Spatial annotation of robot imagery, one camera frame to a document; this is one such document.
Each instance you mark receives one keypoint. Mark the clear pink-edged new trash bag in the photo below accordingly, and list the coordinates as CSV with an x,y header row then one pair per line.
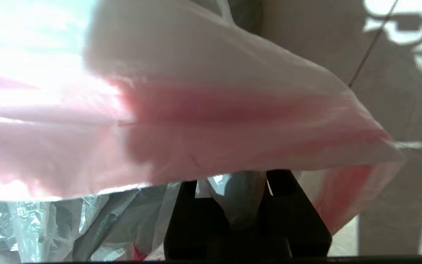
x,y
196,110

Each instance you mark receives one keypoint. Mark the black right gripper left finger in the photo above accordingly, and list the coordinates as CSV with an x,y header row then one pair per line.
x,y
189,227

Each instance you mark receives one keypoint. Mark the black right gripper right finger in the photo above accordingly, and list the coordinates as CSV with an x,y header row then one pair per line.
x,y
291,220

